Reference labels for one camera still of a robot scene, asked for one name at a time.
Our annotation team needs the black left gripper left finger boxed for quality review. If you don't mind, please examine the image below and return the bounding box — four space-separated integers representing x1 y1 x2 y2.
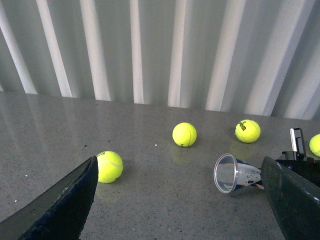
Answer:
0 156 98 240

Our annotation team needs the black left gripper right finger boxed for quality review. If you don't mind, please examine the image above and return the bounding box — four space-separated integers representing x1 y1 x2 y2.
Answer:
261 157 320 240

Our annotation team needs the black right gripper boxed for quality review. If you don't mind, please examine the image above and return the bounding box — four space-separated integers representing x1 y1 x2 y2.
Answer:
275 151 320 187

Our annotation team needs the Wilson tennis ball can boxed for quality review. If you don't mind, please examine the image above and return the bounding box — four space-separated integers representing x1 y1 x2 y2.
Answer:
213 153 265 194

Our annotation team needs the plain middle tennis ball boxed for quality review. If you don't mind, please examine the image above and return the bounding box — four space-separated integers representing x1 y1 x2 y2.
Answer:
309 134 320 157

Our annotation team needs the far left tennis ball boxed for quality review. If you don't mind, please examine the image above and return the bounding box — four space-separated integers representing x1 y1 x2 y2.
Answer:
97 151 124 184

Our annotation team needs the Wilson 3 tennis ball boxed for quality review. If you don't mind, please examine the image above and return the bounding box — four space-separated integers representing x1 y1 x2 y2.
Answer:
235 119 261 143

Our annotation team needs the tennis ball with dark logo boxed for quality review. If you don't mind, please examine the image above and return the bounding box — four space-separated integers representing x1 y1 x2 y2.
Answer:
172 122 197 147

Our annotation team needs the white pleated curtain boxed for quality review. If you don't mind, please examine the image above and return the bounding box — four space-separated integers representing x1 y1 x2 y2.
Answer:
0 0 320 121

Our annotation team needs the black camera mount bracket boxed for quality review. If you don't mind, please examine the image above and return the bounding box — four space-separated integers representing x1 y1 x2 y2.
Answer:
289 128 307 160

